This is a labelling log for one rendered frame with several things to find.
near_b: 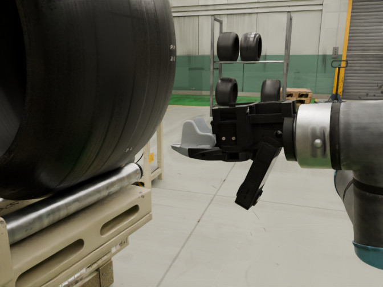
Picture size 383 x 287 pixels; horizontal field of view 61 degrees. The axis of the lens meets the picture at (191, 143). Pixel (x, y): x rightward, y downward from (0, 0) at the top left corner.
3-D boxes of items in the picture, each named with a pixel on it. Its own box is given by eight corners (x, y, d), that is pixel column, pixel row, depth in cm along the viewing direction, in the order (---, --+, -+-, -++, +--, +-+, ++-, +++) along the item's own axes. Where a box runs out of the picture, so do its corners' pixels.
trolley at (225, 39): (282, 131, 552) (290, 11, 505) (207, 126, 596) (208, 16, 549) (285, 125, 610) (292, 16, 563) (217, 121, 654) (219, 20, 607)
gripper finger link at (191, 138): (168, 119, 56) (218, 117, 51) (173, 152, 57) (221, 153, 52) (159, 122, 53) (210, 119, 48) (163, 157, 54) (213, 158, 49)
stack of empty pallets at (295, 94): (313, 110, 802) (314, 91, 792) (276, 108, 829) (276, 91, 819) (311, 103, 920) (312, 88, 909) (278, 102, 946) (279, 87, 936)
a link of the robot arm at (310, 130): (337, 159, 48) (329, 179, 40) (302, 159, 51) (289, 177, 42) (335, 99, 47) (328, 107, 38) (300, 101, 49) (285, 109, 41)
